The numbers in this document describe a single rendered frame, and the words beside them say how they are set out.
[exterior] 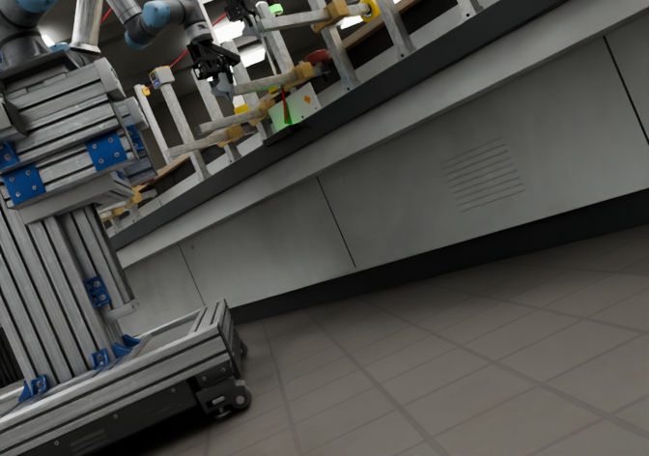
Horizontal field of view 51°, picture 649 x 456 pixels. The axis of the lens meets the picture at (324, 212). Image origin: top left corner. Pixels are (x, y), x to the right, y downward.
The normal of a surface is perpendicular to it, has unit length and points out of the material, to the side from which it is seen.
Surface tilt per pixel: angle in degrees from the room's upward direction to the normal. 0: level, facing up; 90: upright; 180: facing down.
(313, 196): 90
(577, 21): 90
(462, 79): 90
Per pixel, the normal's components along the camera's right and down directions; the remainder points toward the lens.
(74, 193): 0.12, -0.04
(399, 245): -0.69, 0.30
